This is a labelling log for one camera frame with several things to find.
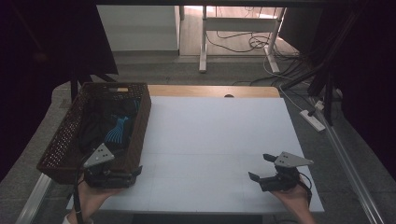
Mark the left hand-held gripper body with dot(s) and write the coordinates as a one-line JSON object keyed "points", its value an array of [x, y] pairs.
{"points": [[99, 155]]}

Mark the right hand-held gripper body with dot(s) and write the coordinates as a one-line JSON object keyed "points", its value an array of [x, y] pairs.
{"points": [[288, 174]]}

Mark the black cloth with blue stripes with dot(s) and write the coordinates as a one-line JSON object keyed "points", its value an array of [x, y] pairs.
{"points": [[116, 132]]}

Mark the brown woven basket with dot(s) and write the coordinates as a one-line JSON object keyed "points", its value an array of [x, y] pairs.
{"points": [[62, 146]]}

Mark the person's right hand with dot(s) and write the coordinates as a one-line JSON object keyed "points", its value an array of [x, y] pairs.
{"points": [[292, 196]]}

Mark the person's left hand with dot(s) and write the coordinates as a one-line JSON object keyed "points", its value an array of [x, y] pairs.
{"points": [[90, 197]]}

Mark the white table mat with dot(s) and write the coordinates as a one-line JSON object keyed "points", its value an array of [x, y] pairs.
{"points": [[218, 149]]}

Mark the white power strip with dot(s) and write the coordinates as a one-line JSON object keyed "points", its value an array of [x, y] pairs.
{"points": [[312, 120]]}

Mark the black stand legs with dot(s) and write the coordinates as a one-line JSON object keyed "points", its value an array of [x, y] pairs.
{"points": [[74, 87]]}

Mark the wooden table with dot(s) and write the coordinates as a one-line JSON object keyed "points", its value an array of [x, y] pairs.
{"points": [[214, 91]]}

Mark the black metal stand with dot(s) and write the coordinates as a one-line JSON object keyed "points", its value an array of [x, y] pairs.
{"points": [[328, 90]]}

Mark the black curtain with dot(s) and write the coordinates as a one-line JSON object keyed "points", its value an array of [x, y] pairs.
{"points": [[370, 77], [37, 62]]}

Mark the white cabinet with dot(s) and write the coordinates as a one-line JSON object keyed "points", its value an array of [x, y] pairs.
{"points": [[140, 28]]}

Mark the metal floor rail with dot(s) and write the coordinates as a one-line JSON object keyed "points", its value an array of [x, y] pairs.
{"points": [[32, 202], [351, 174]]}

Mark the white desk frame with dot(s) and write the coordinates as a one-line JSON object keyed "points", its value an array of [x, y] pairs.
{"points": [[239, 24]]}

